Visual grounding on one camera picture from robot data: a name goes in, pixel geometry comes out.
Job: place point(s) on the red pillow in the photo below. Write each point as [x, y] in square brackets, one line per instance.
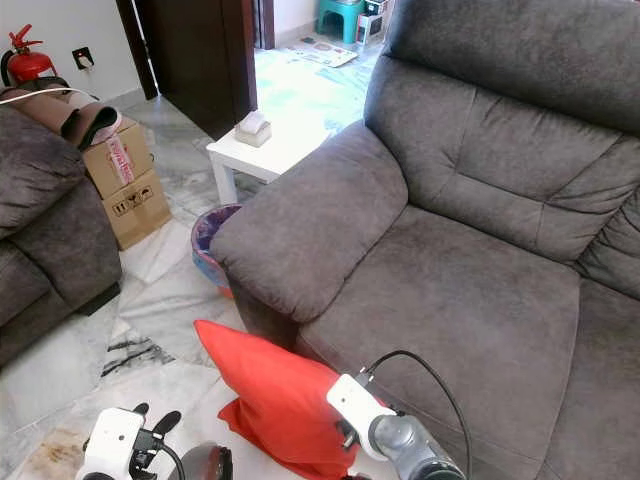
[270, 400]

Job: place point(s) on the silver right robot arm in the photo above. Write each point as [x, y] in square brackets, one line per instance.
[415, 450]

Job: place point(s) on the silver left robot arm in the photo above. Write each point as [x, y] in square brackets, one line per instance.
[205, 462]

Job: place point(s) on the dark grey two-seat sofa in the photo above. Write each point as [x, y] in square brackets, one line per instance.
[460, 300]

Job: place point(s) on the grey fabric armchair sofa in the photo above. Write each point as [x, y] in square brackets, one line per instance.
[50, 230]

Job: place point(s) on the waste bin with blue bag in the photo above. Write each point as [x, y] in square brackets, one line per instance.
[208, 245]

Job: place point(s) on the cardboard box with arrow print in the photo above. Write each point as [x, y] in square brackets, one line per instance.
[142, 210]

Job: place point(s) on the cardboard box with red tape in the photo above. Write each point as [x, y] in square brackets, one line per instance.
[120, 160]

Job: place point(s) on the white side table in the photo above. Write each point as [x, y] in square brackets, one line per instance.
[260, 158]

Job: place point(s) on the beige tissue box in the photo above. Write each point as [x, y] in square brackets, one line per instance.
[253, 130]

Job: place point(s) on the rolled brown mat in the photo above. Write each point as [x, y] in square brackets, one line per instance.
[75, 115]

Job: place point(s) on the dark brown wooden door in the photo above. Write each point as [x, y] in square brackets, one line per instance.
[195, 55]

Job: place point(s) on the red fire extinguisher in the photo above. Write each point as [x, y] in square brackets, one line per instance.
[30, 65]

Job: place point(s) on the printed paper sheet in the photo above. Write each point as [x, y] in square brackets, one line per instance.
[322, 55]

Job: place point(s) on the small white black box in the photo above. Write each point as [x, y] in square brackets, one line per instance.
[372, 20]

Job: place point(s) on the teal plastic stool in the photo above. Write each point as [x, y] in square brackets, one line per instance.
[338, 18]

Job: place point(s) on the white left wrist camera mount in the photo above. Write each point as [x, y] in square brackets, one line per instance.
[112, 440]

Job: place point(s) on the black wall socket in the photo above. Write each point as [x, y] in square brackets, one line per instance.
[83, 58]

